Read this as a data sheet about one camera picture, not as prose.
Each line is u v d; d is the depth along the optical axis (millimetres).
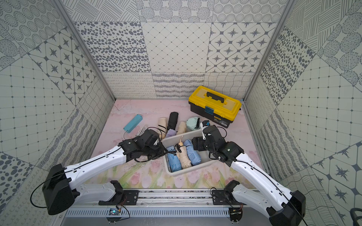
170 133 958
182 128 959
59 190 384
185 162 798
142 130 982
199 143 650
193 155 812
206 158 870
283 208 381
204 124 669
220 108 930
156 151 701
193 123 976
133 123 1037
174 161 817
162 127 985
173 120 1047
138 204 736
